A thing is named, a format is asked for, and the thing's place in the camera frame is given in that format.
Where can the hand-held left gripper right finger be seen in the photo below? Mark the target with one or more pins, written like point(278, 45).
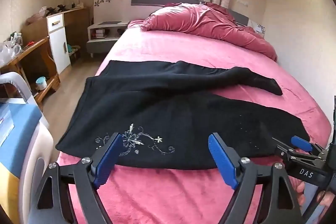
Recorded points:
point(221, 158)

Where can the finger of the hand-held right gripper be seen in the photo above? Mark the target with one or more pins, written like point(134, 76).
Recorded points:
point(302, 142)
point(284, 151)

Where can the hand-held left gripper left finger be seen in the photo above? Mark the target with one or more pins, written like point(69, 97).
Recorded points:
point(109, 158)

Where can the black embroidered pants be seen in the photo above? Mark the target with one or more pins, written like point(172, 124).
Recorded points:
point(170, 113)

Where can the person's right hand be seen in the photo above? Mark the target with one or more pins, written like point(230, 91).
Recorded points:
point(325, 199)

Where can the white blue chair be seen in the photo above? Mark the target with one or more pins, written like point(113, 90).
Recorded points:
point(23, 140)

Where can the white and grey nightstand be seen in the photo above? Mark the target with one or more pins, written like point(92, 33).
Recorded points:
point(101, 43)

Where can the teal container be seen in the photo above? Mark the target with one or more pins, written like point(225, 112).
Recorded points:
point(70, 48)

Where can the white cabinet with drawer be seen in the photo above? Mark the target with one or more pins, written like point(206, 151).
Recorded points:
point(59, 48)

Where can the bed with pink sheet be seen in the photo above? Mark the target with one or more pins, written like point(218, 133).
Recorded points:
point(183, 43)

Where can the wooden desk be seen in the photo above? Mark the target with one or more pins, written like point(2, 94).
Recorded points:
point(29, 53)

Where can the red quilt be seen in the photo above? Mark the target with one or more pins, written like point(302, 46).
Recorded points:
point(204, 22)

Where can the wooden dresser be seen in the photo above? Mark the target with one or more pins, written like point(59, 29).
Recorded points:
point(78, 22)

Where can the clear plastic bag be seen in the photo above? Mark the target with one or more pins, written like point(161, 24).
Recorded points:
point(9, 52)

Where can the grey curved frame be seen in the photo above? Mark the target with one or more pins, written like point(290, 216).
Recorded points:
point(18, 82)

